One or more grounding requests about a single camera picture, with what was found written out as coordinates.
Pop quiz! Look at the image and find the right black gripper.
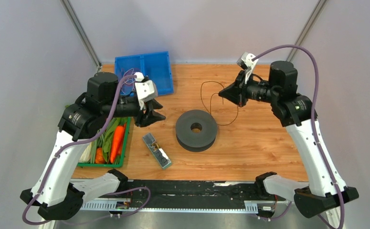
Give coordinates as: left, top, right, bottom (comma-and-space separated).
218, 70, 278, 107

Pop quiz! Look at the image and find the black thin cable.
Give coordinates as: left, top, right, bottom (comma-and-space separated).
201, 81, 240, 127

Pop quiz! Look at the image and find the dark grey cable spool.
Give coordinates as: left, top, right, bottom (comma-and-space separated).
175, 110, 218, 152

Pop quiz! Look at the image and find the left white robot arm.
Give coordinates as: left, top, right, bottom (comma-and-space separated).
20, 72, 165, 224

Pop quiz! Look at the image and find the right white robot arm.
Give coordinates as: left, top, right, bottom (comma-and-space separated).
219, 61, 359, 218

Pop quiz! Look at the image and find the blue divided plastic bin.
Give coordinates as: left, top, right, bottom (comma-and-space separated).
115, 51, 174, 95

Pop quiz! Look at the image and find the orange toy carrot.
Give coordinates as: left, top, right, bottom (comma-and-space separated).
110, 124, 126, 164

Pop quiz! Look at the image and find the grey circuit board strip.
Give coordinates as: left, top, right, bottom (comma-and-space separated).
142, 133, 172, 170

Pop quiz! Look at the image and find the green vegetable crate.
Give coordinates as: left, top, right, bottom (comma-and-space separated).
77, 117, 130, 168

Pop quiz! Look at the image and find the small orange toy pumpkin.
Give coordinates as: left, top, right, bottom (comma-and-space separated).
95, 147, 106, 164

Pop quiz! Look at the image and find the toy napa cabbage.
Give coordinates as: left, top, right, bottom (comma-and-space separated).
78, 143, 92, 163

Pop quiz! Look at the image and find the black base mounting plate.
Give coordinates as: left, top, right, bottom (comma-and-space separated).
117, 179, 283, 210

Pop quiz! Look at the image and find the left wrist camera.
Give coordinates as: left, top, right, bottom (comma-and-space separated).
134, 72, 159, 103

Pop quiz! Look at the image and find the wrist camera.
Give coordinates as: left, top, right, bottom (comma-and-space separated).
237, 52, 258, 84
134, 72, 159, 103

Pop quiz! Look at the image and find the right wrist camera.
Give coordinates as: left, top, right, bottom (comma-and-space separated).
237, 52, 258, 84

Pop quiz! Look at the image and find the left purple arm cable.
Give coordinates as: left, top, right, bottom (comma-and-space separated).
21, 74, 138, 226

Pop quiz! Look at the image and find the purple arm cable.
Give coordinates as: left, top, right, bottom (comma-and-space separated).
21, 74, 138, 226
253, 44, 345, 229

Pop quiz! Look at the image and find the white thin cable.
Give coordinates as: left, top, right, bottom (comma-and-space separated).
123, 69, 138, 87

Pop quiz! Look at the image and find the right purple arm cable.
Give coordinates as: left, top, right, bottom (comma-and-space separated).
253, 44, 345, 229

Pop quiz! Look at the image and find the aluminium frame rail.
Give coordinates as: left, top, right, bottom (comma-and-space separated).
39, 178, 347, 229

